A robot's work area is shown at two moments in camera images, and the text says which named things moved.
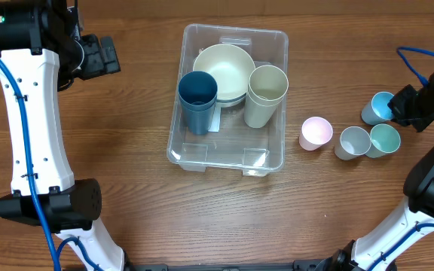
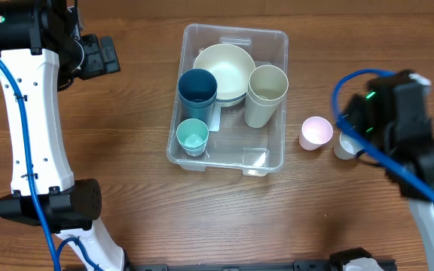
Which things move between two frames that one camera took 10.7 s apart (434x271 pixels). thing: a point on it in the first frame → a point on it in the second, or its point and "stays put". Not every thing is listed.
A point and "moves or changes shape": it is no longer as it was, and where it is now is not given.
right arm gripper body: [420, 114] → [362, 120]
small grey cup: [355, 142] stays put
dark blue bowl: [233, 99] stays put
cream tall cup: [267, 86] stays put
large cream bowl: [230, 65] stays put
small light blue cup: [377, 111] moves or changes shape
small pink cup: [316, 132] stays put
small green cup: [385, 138] moves or changes shape
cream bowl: [230, 104] stays put
